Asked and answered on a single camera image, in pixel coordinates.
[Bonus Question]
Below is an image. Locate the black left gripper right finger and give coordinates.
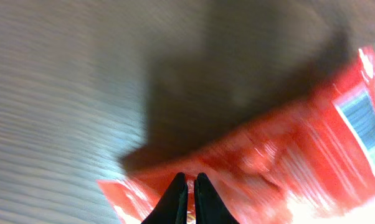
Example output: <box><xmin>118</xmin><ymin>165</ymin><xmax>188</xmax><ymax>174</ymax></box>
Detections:
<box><xmin>194</xmin><ymin>172</ymin><xmax>239</xmax><ymax>224</ymax></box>

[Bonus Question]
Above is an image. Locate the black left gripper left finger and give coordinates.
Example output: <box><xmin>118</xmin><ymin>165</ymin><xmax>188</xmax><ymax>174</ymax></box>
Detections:
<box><xmin>141</xmin><ymin>172</ymin><xmax>188</xmax><ymax>224</ymax></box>

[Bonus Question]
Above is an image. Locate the red snack packet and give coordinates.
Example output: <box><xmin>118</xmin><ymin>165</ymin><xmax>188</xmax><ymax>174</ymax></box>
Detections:
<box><xmin>98</xmin><ymin>46</ymin><xmax>375</xmax><ymax>223</ymax></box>

